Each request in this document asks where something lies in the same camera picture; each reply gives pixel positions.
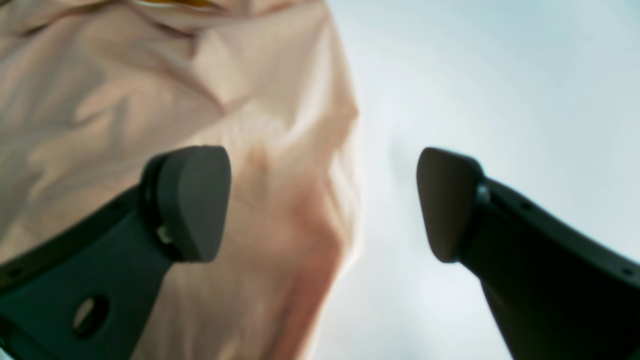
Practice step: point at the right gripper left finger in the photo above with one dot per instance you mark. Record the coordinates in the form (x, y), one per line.
(88, 293)

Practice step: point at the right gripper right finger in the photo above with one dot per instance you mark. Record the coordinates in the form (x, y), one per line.
(554, 293)

